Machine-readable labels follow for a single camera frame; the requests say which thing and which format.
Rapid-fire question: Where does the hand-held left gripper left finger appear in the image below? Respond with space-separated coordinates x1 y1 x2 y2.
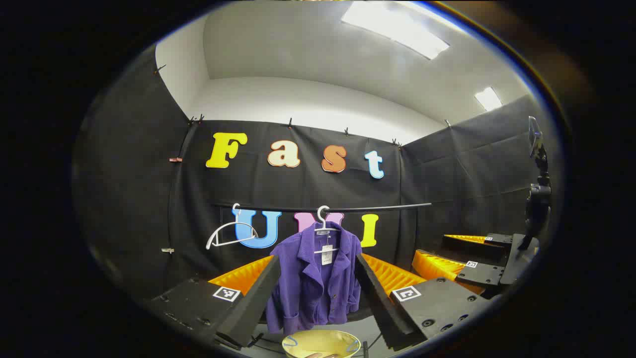
147 255 283 349

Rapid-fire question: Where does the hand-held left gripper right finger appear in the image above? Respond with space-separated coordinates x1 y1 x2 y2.
354 253 492 352

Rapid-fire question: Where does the purple knit jacket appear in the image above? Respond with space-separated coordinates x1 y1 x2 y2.
265 221 363 335

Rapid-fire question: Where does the cream round laundry hamper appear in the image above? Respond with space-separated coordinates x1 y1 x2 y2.
282 329 362 358

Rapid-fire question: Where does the white plastic hanger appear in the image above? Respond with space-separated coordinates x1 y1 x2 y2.
314 205 343 254
206 203 260 250

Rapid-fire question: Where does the small ceiling light panel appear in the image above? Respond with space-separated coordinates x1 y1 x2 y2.
475 87 503 112

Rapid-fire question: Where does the black backdrop cloth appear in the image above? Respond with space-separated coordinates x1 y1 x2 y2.
72 45 557 309

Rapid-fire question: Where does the large ceiling light panel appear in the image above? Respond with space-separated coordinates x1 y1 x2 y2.
340 0 450 60

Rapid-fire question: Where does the black clothes rail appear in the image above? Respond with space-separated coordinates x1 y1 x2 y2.
211 201 433 213

